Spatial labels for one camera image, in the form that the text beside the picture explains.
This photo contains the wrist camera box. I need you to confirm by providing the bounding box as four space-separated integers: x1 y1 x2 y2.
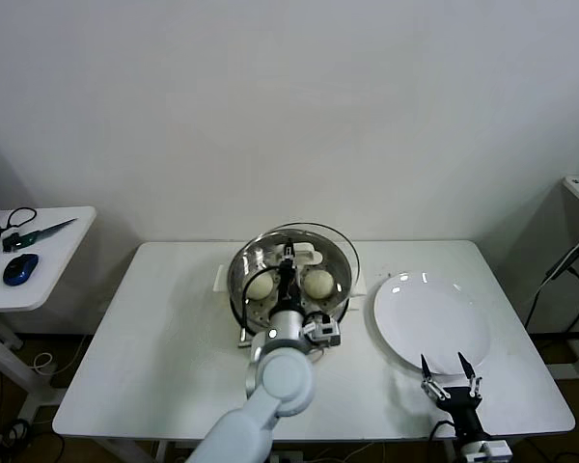
459 438 513 463
302 313 343 347

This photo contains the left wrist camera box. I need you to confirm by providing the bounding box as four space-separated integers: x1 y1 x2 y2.
302 313 343 347

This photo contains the round glass lid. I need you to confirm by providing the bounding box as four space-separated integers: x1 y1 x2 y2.
243 221 362 296

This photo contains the green handled knife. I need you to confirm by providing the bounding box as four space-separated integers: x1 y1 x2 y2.
1 217 79 253

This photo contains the black cable loop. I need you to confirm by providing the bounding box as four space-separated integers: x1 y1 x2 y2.
0 206 38 236

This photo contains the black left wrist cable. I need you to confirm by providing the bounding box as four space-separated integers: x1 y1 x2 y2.
239 269 282 332

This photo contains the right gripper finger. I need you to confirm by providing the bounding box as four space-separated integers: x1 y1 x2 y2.
419 353 451 402
456 351 483 399

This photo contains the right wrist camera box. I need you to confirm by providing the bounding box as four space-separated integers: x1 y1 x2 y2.
459 438 513 463

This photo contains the white round plate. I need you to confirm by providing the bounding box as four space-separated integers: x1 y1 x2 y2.
372 271 493 377

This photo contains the steel steamer basket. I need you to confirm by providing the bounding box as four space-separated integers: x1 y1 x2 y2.
213 230 369 335

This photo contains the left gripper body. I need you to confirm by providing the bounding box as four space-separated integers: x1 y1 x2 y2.
275 261 303 314

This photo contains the white side table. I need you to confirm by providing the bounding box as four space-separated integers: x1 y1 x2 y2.
0 205 98 404

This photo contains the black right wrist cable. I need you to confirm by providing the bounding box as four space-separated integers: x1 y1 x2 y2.
426 418 457 443

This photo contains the white steamed baozi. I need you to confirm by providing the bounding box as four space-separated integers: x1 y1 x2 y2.
246 273 275 300
301 269 333 298

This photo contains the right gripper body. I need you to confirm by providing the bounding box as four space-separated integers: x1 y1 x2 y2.
433 385 487 442

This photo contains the grey bar on cabinet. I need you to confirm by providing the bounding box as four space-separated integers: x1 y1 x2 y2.
544 232 579 282

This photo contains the blue computer mouse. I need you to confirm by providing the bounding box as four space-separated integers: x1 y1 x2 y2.
2 252 40 286

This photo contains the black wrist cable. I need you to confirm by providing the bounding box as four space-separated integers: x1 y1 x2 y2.
426 418 457 443
239 269 282 332

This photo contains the white floor cable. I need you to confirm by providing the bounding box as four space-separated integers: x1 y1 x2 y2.
30 350 55 375

